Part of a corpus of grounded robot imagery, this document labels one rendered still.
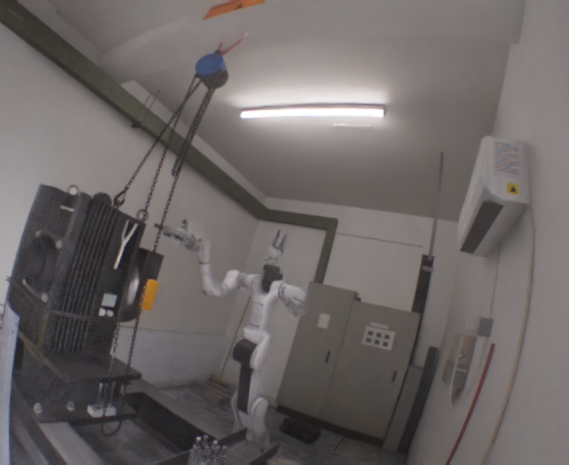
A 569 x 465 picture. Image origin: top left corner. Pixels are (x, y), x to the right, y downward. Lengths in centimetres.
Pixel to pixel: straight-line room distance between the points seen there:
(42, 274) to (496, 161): 186
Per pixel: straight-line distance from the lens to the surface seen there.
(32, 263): 143
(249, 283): 197
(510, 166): 133
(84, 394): 163
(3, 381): 149
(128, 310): 167
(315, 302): 384
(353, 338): 371
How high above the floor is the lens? 144
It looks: 12 degrees up
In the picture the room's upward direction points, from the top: 16 degrees clockwise
